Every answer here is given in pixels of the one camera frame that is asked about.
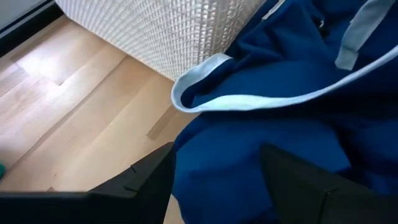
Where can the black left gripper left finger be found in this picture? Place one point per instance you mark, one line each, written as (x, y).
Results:
(93, 208)

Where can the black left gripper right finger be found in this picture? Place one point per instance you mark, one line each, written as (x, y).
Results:
(311, 202)

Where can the blue garment white trim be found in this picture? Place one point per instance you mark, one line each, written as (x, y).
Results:
(248, 155)

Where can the teal bandage roll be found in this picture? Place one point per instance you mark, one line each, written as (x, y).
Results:
(1, 171)

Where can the large white perforated basket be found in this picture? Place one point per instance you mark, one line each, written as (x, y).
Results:
(155, 31)

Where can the black table edge rail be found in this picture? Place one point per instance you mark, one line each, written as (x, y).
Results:
(25, 29)

